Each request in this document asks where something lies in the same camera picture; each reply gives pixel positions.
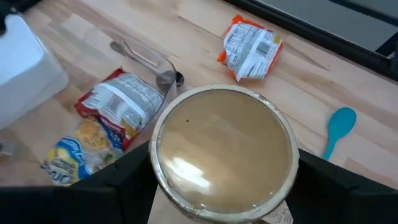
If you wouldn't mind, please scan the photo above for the white rectangular tray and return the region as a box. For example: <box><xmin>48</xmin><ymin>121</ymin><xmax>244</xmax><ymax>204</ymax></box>
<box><xmin>0</xmin><ymin>14</ymin><xmax>69</xmax><ymax>130</ymax></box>

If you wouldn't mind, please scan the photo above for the orange white snack packet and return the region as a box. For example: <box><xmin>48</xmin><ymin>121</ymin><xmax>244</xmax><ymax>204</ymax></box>
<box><xmin>216</xmin><ymin>14</ymin><xmax>284</xmax><ymax>82</ymax></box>

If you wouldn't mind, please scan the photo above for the yellow blue noodle packet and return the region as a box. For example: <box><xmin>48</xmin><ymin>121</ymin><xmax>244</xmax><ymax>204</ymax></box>
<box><xmin>42</xmin><ymin>116</ymin><xmax>125</xmax><ymax>187</ymax></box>

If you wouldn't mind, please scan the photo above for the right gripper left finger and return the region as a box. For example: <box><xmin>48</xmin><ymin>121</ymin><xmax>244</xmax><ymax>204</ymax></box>
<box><xmin>71</xmin><ymin>141</ymin><xmax>159</xmax><ymax>224</ymax></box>

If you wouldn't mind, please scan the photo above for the jar with tan lid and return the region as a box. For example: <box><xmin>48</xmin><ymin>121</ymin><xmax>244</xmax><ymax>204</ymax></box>
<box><xmin>149</xmin><ymin>83</ymin><xmax>301</xmax><ymax>224</ymax></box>

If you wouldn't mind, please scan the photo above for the teal plastic spoon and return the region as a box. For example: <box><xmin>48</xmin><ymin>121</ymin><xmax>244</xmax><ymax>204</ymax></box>
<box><xmin>322</xmin><ymin>107</ymin><xmax>358</xmax><ymax>161</ymax></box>

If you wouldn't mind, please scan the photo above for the grey metal spoon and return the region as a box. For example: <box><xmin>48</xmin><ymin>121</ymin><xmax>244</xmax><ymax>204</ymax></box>
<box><xmin>109</xmin><ymin>40</ymin><xmax>185</xmax><ymax>94</ymax></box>

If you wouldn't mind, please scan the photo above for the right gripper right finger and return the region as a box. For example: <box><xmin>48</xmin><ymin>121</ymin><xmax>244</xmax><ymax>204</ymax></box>
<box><xmin>285</xmin><ymin>149</ymin><xmax>389</xmax><ymax>224</ymax></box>

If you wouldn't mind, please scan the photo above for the red white noodle packet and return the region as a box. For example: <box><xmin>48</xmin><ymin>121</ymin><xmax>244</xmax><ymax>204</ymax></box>
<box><xmin>74</xmin><ymin>68</ymin><xmax>165</xmax><ymax>150</ymax></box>

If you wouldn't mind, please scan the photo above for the black metal table frame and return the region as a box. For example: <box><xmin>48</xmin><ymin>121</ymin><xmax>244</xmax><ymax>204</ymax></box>
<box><xmin>222</xmin><ymin>0</ymin><xmax>398</xmax><ymax>83</ymax></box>

